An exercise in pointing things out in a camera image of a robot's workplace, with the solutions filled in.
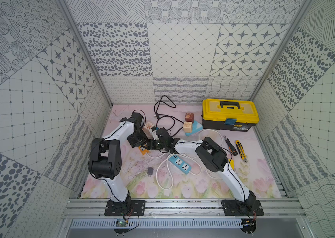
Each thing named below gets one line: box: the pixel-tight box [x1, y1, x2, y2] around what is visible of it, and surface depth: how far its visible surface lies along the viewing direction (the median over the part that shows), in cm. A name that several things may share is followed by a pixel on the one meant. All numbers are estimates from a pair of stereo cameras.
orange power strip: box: [137, 143, 150, 156], surface depth 95 cm
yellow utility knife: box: [234, 139, 249, 163], surface depth 96 cm
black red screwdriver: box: [223, 135, 239, 156], surface depth 97 cm
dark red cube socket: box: [184, 112, 195, 124], surface depth 105 cm
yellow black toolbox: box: [201, 98, 260, 132], surface depth 97 cm
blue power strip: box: [168, 154, 192, 175], surface depth 89 cm
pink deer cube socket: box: [141, 120, 155, 135], surface depth 98 cm
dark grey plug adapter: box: [147, 167, 154, 176], surface depth 88 cm
